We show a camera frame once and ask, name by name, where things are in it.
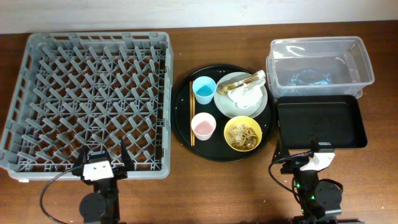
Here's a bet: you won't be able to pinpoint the black rectangular waste tray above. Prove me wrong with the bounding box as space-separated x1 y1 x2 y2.
277 95 368 149

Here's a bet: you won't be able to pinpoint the pink plastic cup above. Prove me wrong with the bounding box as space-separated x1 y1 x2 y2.
190 113 216 141

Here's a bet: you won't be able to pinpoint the peanut shells and rice scraps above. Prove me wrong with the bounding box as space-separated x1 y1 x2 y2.
227 124 258 151

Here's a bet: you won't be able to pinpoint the yellow bowl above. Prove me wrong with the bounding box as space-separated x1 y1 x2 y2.
224 116 262 152

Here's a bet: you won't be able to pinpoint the grey round plate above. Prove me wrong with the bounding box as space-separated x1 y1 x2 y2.
213 72 268 118

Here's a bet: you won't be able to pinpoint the clear plastic waste bin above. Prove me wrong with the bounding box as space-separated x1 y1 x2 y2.
266 36 375 99

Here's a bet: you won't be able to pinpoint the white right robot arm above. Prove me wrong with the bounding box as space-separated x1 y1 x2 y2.
268 139 343 224

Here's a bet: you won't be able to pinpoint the white napkin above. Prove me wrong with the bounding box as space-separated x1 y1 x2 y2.
228 78 266 109

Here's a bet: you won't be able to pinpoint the blue plastic cup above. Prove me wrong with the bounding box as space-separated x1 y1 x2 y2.
192 76 216 105

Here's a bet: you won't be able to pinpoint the grey plastic dishwasher rack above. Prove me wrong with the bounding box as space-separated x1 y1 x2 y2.
1 32 173 182

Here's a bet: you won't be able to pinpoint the round black serving tray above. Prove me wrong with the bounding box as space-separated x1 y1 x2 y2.
171 64 277 162

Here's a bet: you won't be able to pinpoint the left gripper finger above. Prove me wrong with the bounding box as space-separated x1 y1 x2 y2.
120 139 135 170
73 145 88 168

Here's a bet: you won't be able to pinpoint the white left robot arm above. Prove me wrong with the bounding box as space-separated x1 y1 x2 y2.
72 140 135 223

